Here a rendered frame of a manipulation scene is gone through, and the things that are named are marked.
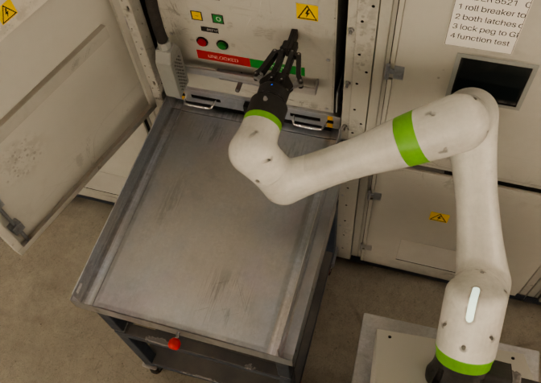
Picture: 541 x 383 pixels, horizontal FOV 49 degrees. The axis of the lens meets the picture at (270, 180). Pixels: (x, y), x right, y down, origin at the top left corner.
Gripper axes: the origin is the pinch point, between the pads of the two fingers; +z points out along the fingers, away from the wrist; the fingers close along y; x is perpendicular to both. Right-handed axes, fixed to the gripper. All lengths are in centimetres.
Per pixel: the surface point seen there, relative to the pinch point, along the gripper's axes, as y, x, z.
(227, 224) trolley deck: -11, -38, -36
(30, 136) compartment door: -61, -10, -37
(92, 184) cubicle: -92, -103, -2
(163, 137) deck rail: -40, -38, -12
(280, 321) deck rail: 11, -38, -60
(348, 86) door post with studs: 15.3, -13.1, -0.1
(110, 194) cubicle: -86, -108, -2
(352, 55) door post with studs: 15.8, -1.2, -0.1
